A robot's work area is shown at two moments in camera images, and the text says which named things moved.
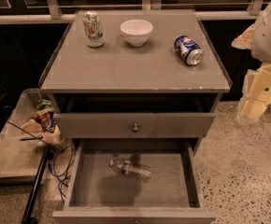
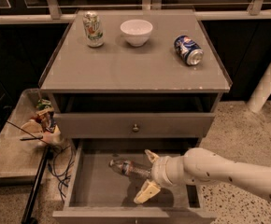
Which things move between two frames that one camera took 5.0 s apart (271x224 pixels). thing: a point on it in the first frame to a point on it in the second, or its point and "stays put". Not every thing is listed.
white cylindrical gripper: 270,36 to 159,171
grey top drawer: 135,125 stays put
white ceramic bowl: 136,32 stays put
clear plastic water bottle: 131,169 stays put
